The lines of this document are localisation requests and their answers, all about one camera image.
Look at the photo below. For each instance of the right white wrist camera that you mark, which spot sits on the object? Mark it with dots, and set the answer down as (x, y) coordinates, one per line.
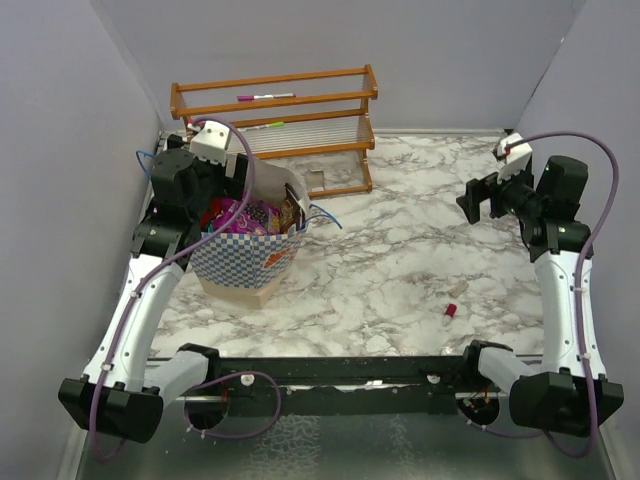
(514, 154)

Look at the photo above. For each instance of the pink marker pen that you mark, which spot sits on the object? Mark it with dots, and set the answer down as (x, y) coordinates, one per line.
(264, 97)

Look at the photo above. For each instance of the purple snack packet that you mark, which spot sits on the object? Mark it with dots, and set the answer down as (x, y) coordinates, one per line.
(258, 218)

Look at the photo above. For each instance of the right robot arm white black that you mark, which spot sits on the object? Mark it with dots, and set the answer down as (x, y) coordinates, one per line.
(569, 391)

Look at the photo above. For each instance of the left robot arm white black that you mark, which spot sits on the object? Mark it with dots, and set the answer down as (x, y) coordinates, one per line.
(117, 394)

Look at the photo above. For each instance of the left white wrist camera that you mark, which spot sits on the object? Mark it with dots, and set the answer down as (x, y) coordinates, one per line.
(210, 143)

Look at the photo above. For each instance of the brown kettle chips bag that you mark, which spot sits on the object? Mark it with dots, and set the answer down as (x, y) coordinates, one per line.
(292, 214)

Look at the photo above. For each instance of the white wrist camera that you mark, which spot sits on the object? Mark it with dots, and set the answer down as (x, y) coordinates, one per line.
(210, 143)
(514, 154)

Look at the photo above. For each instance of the small beige cork piece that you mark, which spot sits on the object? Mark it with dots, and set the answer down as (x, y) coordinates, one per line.
(458, 289)

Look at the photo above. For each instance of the wooden two-tier shelf rack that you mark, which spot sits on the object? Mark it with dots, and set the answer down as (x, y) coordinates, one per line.
(329, 115)

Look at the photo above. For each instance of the green marker pen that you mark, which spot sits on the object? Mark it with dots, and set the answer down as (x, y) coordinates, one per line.
(263, 126)

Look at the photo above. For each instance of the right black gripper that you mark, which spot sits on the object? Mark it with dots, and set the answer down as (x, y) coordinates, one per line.
(488, 187)

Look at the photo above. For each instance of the blue checkered paper bag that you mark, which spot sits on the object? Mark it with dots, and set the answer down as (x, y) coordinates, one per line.
(227, 265)

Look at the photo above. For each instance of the red Doritos chips bag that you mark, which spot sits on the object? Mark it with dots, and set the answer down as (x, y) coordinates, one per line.
(216, 209)

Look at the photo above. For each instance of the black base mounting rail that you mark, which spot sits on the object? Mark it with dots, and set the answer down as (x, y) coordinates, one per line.
(330, 386)

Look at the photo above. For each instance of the small red lip balm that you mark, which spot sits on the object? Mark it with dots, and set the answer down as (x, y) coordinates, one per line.
(449, 314)

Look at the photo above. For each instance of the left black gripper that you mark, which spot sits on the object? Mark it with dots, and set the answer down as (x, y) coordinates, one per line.
(228, 186)

